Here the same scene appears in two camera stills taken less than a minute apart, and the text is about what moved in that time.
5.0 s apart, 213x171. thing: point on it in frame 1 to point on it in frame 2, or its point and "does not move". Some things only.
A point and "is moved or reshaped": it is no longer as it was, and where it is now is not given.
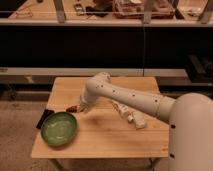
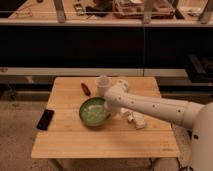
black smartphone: [44, 115] does not move
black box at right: [199, 68] does not move
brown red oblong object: [72, 109] is moved or reshaped
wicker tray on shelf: [133, 9] does not move
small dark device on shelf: [79, 9] does not move
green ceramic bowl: [58, 129] to [92, 112]
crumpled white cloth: [139, 119] does not move
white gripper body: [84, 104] to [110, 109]
